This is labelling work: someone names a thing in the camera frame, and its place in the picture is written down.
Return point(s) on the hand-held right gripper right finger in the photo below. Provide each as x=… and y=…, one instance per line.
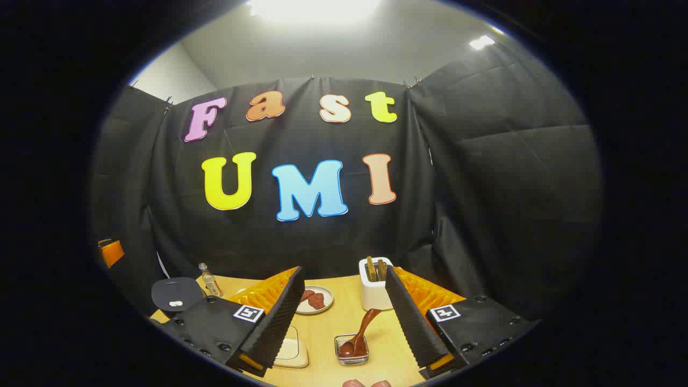
x=411, y=322

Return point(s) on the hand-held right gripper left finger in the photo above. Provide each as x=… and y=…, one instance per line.
x=279, y=322

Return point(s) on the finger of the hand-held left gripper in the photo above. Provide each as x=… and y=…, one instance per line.
x=112, y=252

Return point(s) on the brown wooden spoon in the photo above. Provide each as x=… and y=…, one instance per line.
x=368, y=325

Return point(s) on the white chopstick holder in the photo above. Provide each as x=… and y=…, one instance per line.
x=373, y=295

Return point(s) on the dark grey rice cooker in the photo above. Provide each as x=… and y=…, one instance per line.
x=177, y=293

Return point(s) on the cream rectangular tray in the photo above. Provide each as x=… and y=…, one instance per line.
x=293, y=352

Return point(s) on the brown fried chicken piece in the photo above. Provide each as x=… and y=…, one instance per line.
x=307, y=295
x=317, y=302

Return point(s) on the round white plate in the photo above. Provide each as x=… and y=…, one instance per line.
x=324, y=307

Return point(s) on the square glass bowl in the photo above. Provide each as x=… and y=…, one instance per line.
x=352, y=360

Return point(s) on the small clear glass bottle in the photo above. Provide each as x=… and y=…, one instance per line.
x=210, y=284

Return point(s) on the black backdrop cloth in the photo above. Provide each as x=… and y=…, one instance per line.
x=484, y=188

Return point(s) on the small ceiling light panel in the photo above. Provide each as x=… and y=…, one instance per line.
x=481, y=42

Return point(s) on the large ceiling light panel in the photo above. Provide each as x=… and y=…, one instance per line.
x=314, y=9

